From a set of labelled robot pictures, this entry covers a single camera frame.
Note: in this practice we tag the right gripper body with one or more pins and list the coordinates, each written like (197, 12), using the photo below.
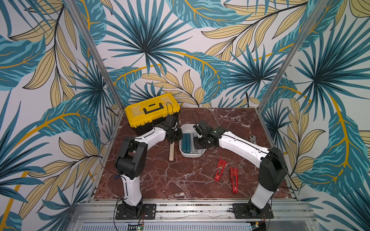
(205, 141)

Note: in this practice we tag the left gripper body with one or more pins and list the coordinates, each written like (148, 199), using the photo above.
(176, 135)

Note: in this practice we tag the beige wooden block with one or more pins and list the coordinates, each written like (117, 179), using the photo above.
(171, 155)

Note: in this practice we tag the teal block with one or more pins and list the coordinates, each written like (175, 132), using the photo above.
(188, 143)
(184, 143)

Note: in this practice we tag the white rectangular tray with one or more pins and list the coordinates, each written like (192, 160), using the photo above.
(189, 128)

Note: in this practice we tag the red clip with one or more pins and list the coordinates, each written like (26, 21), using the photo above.
(220, 169)
(234, 173)

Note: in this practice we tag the grey block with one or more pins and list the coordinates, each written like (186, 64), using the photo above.
(193, 150)

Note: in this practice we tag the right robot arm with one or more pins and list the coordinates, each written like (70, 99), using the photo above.
(269, 161)

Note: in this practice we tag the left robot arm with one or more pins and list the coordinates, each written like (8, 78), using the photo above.
(130, 161)

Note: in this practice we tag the yellow black toolbox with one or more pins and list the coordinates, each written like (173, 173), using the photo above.
(144, 115)

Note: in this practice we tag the orange handled adjustable wrench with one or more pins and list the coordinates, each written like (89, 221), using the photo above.
(253, 139)

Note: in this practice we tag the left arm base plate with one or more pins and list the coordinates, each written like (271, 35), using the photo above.
(141, 211)

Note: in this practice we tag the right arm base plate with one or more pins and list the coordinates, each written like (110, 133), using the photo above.
(250, 211)

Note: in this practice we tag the aluminium front rail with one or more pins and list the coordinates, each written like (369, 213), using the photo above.
(194, 215)

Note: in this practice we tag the left aluminium frame post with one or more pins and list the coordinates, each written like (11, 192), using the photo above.
(78, 18)

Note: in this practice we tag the aluminium frame post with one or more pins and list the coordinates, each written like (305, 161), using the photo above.
(78, 18)
(311, 20)

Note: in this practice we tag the right aluminium frame post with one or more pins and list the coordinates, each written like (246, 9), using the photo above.
(311, 20)

